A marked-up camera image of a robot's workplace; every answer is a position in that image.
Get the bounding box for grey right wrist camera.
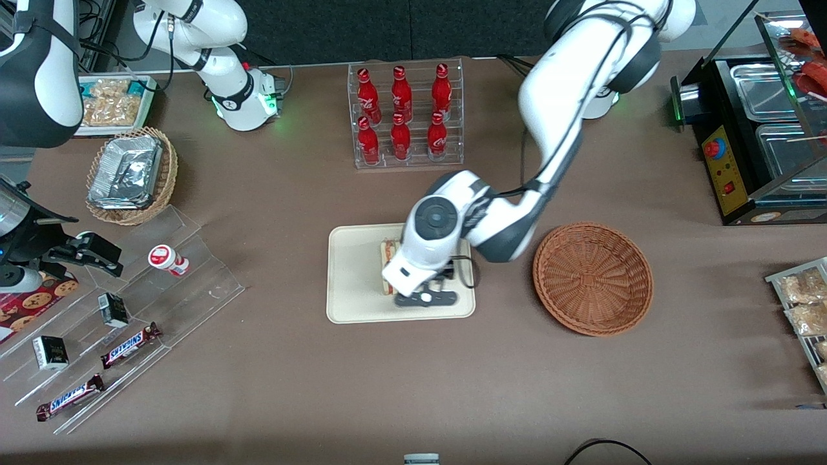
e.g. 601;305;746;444
0;263;43;295

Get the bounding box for brown Snickers bar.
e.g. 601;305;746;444
100;322;162;370
36;373;105;422

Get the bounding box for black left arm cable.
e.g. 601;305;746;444
451;13;650;289

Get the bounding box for tan oval wicker basket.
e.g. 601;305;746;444
85;126;179;227

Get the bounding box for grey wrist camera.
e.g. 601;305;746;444
393;289;459;309
0;263;43;295

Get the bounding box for black food warmer cabinet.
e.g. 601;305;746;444
670;0;827;227

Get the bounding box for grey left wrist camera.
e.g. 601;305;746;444
393;289;459;309

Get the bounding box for black left base cables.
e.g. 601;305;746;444
496;54;538;79

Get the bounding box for stacked aluminium foil containers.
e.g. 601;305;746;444
87;134;163;211

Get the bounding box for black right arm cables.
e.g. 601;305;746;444
76;0;176;92

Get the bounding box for brown round wicker basket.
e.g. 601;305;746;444
532;222;654;338

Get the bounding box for red white yogurt bottle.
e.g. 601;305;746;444
148;244;190;277

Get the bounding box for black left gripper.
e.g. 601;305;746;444
421;257;458;291

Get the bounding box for red fried food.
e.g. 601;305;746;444
779;27;827;98

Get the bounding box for tray of packaged snacks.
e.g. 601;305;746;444
765;256;827;396

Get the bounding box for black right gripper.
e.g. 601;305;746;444
0;176;124;278

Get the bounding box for red cola bottle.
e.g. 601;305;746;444
391;65;414;123
432;63;452;121
357;67;382;125
427;111;448;160
357;116;381;166
390;113;412;161

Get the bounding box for triangular sandwich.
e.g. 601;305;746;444
379;238;403;296

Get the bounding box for clear bag of snacks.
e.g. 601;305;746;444
784;302;827;337
777;267;827;305

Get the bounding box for cream plastic tray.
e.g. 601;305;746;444
326;223;477;324

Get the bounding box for small black drink carton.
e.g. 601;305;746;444
98;292;131;328
32;335;70;371

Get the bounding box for clear acrylic bottle rack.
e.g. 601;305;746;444
348;57;465;170

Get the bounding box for clear acrylic stepped display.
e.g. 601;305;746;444
0;205;247;435

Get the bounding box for black floor cable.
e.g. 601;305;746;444
563;439;654;465

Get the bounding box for red cookie box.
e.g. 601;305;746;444
0;270;80;344

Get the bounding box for white tray of snack bags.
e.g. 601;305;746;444
74;74;158;138

